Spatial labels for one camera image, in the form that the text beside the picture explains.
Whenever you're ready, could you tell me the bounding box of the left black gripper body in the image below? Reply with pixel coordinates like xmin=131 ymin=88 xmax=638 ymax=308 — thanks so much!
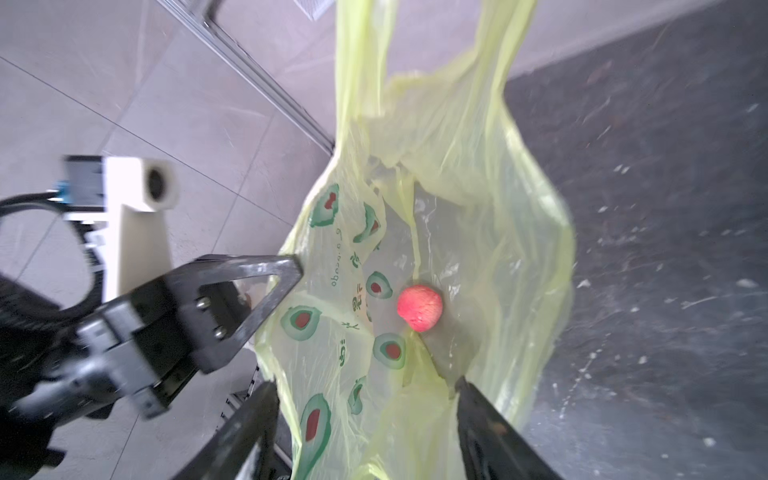
xmin=11 ymin=282 xmax=203 ymax=420

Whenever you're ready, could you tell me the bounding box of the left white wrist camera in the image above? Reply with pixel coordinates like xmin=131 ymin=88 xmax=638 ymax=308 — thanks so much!
xmin=58 ymin=155 xmax=180 ymax=302

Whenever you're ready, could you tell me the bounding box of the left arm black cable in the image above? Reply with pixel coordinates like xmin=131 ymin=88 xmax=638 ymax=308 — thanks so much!
xmin=0 ymin=191 xmax=109 ymax=331

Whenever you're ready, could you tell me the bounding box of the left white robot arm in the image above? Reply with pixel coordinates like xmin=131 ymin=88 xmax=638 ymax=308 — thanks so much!
xmin=1 ymin=255 xmax=302 ymax=437

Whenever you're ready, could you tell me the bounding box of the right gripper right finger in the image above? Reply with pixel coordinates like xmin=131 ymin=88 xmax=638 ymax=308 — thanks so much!
xmin=456 ymin=377 xmax=562 ymax=480

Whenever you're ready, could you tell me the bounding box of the yellow-green plastic bag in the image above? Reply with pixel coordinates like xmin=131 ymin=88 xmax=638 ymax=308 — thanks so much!
xmin=255 ymin=1 xmax=575 ymax=479

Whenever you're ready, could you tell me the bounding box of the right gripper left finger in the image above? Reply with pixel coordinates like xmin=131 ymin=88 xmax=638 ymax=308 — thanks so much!
xmin=174 ymin=381 xmax=279 ymax=480

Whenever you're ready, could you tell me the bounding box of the red peach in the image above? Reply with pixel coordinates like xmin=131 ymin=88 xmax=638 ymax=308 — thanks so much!
xmin=396 ymin=285 xmax=443 ymax=332

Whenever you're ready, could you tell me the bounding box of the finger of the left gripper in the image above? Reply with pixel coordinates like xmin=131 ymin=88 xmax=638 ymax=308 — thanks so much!
xmin=163 ymin=254 xmax=303 ymax=373

